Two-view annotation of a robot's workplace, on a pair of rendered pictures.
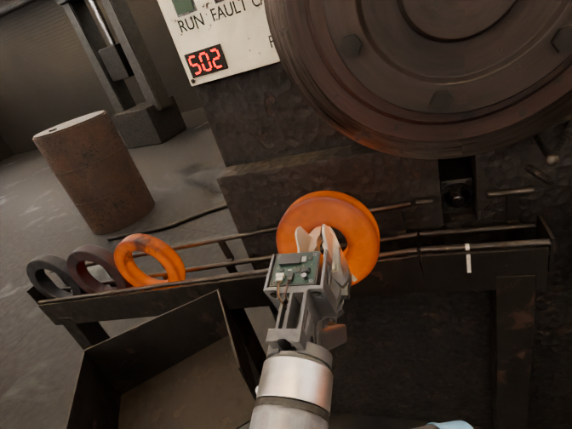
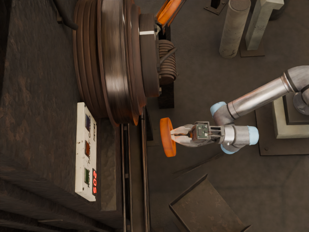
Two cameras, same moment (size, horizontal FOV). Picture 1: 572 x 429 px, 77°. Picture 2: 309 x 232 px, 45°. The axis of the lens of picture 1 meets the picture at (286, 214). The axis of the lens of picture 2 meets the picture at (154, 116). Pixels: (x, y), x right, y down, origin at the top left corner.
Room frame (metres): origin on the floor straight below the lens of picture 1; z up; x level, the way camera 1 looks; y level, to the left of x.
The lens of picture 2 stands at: (0.63, 0.36, 2.22)
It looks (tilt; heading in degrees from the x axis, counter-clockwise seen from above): 69 degrees down; 252
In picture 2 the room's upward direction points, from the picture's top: 9 degrees counter-clockwise
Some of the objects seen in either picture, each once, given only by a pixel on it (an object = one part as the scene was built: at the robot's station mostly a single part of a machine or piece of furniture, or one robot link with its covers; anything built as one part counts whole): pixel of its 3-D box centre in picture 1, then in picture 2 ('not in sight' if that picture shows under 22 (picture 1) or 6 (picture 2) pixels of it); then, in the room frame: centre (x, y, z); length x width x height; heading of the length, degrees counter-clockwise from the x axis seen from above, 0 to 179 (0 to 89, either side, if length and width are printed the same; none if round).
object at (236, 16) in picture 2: not in sight; (233, 29); (-0.29, -0.63, 0.26); 0.12 x 0.12 x 0.52
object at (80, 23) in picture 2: not in sight; (99, 59); (0.57, -0.32, 1.11); 0.47 x 0.10 x 0.47; 66
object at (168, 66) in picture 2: not in sight; (164, 78); (0.24, -0.53, 0.27); 0.22 x 0.13 x 0.53; 66
